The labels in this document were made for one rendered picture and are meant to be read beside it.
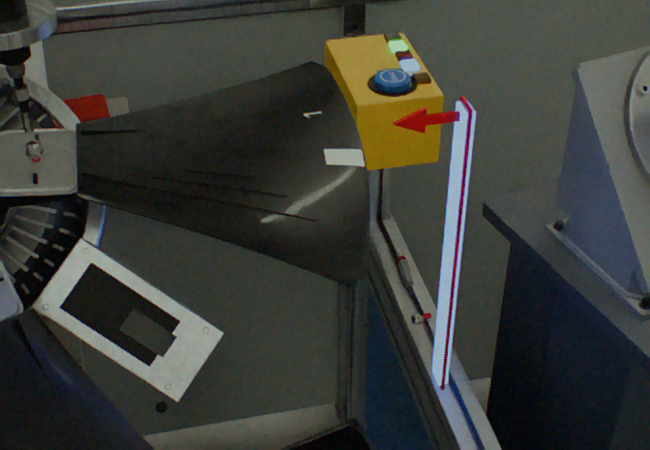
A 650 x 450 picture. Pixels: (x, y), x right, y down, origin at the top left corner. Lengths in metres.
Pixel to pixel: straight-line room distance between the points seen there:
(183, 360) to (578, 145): 0.46
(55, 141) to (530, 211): 0.57
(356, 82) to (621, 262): 0.34
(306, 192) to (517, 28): 0.95
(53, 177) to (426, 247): 1.19
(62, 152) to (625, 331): 0.57
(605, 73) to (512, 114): 0.74
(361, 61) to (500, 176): 0.73
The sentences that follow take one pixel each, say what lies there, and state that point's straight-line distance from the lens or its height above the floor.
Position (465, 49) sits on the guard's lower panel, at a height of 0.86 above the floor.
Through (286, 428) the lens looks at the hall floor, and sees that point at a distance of 2.10.
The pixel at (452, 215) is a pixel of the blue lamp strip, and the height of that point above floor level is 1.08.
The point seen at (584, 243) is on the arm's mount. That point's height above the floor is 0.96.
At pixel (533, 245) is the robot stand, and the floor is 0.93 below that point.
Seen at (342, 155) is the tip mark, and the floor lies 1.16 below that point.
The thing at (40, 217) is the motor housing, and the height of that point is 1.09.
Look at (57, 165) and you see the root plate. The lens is 0.76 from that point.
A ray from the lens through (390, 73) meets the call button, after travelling 1.08.
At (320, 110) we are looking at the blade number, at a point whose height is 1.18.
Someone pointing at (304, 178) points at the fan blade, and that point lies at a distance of 0.76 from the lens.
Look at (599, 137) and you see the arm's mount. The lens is 0.99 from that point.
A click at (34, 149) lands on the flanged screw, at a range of 0.76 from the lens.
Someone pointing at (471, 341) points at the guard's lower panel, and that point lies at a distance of 2.06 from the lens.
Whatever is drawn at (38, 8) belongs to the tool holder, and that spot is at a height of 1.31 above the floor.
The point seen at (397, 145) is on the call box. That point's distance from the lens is 1.08.
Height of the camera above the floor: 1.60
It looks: 36 degrees down
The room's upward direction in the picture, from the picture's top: straight up
